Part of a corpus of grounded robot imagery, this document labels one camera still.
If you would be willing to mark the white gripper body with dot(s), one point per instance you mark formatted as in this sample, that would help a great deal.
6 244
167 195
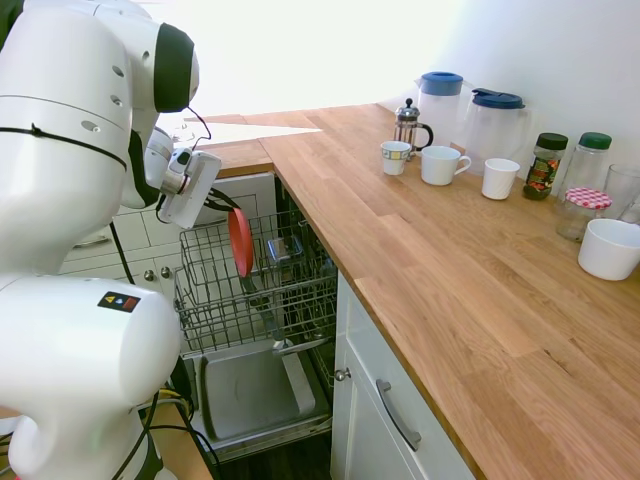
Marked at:
192 185

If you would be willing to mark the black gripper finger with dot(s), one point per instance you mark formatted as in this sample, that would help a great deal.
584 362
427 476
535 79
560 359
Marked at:
222 196
219 206

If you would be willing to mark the pink red plate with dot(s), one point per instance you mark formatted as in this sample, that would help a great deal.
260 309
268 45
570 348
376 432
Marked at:
241 245

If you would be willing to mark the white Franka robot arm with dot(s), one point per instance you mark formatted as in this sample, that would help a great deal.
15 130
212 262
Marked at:
65 150

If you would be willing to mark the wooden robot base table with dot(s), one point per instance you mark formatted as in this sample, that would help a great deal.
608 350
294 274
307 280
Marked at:
175 450

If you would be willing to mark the open dishwasher door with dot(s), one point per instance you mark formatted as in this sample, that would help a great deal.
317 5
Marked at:
250 395

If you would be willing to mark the white drawer front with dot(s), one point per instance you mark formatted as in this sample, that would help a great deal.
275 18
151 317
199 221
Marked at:
132 235
250 197

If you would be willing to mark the glass container in rack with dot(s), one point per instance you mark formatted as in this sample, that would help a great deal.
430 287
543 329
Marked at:
282 250

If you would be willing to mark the round metal cabinet knob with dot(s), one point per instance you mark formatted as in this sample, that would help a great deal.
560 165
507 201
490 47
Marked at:
149 275
342 374
165 273

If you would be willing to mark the black mounting clamp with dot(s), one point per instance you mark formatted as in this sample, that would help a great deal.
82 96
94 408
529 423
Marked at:
182 380

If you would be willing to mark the small patterned cup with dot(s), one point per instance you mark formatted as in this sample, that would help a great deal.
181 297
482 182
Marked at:
396 157

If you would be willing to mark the glass french press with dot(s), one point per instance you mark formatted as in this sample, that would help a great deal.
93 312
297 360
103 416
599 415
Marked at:
411 127

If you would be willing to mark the tall blue lidded pitcher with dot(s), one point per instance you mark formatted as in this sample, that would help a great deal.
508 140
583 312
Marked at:
440 110

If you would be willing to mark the white cabinet door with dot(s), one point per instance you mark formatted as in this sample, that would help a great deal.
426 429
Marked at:
360 425

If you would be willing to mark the wide blue lidded pitcher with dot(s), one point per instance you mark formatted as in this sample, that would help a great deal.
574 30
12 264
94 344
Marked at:
495 127

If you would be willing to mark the black lidded spice jar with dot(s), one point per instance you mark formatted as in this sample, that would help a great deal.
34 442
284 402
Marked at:
544 170

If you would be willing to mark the checkered lid glass jar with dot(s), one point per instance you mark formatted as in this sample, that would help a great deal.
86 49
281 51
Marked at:
582 215

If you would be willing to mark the green lidded clear jar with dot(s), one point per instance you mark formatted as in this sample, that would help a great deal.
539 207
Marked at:
590 167

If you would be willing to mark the white ceramic bowl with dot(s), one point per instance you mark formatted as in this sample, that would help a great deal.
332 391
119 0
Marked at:
607 250

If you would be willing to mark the clear drinking glass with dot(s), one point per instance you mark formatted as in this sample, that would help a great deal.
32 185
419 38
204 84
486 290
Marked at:
625 192

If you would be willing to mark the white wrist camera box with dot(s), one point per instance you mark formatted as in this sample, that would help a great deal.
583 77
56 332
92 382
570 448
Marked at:
179 167

